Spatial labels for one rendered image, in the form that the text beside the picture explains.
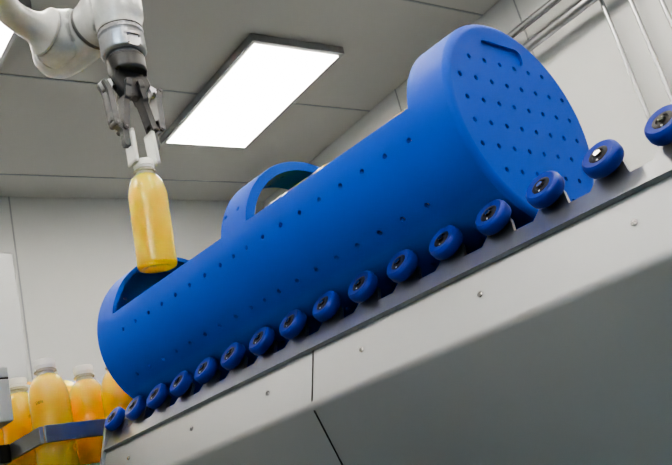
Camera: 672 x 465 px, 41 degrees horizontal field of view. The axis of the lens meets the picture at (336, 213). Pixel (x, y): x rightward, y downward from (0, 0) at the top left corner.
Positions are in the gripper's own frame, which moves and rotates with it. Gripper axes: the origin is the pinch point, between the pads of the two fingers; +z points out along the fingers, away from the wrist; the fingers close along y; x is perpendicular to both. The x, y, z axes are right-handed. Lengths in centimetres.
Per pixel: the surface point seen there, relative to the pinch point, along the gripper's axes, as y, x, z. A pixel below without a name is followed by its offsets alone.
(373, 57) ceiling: 310, 187, -199
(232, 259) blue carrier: -8.6, -30.5, 34.8
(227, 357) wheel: -6, -21, 47
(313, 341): -6, -41, 51
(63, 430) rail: -11, 24, 46
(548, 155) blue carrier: 8, -75, 38
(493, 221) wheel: -6, -74, 48
